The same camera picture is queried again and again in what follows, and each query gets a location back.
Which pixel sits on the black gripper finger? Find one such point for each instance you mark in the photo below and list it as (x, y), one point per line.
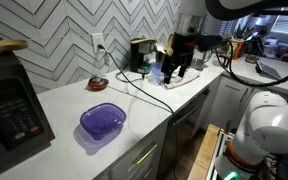
(167, 70)
(183, 68)

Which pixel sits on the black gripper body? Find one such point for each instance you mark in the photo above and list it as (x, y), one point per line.
(184, 43)

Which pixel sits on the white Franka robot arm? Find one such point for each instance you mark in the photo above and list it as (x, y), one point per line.
(270, 123)

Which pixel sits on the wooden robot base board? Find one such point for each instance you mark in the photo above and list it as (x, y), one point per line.
(202, 153)

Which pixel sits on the clear blue plastic container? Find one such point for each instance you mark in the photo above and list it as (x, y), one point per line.
(155, 75)

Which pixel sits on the wooden spatula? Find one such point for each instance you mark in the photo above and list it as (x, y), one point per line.
(170, 45)

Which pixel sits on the metal utensil holder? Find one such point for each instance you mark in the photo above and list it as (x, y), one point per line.
(160, 55)

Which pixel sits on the clear glass pitcher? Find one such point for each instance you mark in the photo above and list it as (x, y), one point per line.
(200, 60)

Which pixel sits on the black coffee maker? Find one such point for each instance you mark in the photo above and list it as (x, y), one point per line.
(139, 58)

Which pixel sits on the long wooden spoon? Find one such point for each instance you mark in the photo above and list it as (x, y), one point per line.
(144, 40)

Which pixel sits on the built-in dishwasher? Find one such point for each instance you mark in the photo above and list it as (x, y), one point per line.
(190, 110)

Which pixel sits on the grey cabinet doors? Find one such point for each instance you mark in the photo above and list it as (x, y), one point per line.
(227, 100)

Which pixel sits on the orange plant pot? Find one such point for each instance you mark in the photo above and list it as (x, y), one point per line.
(239, 49)

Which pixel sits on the small red dish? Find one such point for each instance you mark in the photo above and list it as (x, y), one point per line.
(98, 83)

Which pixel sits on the purple plastic lidded container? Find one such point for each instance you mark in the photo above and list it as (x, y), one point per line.
(102, 120)

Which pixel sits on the dark tablet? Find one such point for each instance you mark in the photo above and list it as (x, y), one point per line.
(268, 70)

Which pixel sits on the grey drawer cabinet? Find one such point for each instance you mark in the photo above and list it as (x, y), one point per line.
(134, 156)

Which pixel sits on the wooden board on microwave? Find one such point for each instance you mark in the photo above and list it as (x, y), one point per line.
(7, 46)

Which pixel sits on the black microwave oven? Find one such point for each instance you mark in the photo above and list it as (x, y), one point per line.
(10, 116)

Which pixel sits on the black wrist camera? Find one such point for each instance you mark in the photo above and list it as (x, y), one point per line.
(209, 42)

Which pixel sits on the white wall outlet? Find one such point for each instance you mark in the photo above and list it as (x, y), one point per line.
(97, 39)

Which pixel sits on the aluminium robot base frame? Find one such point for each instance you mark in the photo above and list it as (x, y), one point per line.
(219, 146)

